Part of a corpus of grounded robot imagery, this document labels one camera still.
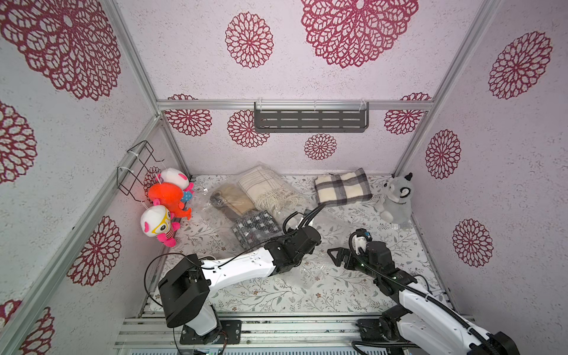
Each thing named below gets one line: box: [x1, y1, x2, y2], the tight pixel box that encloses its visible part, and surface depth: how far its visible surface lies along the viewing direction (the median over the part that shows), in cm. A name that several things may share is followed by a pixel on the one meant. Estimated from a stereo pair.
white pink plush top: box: [155, 167, 194, 194], surface depth 97 cm
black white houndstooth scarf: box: [231, 210, 281, 249], surface depth 96 cm
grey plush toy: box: [375, 172, 415, 228], surface depth 97 cm
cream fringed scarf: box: [237, 165, 304, 215], surface depth 108 cm
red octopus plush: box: [147, 181, 193, 221], surface depth 91 cm
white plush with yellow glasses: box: [139, 204, 182, 248], surface depth 82 cm
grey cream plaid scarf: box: [314, 167, 373, 205], surface depth 109 cm
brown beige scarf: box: [210, 183, 256, 222], surface depth 105 cm
